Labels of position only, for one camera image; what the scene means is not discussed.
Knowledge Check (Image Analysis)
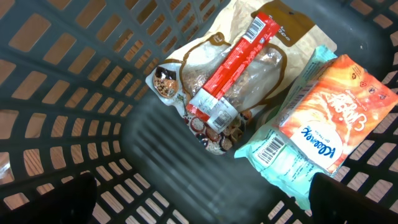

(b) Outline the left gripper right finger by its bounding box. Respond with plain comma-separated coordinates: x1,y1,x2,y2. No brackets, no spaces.
309,173,397,224

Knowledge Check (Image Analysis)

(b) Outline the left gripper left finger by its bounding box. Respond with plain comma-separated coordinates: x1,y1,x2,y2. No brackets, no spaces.
1,172,97,224

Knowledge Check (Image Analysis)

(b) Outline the teal wet wipes pack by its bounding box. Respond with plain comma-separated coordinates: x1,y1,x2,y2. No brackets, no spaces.
234,45,336,210

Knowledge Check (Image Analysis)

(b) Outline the orange Kleenex tissue pack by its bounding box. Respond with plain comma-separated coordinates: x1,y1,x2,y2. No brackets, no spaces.
276,55,397,174

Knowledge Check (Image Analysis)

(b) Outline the red snack stick packet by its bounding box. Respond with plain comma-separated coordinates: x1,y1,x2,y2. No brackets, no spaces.
186,12,280,133

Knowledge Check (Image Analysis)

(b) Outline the beige snack pouch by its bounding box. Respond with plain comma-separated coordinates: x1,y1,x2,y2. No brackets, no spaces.
146,1,337,155

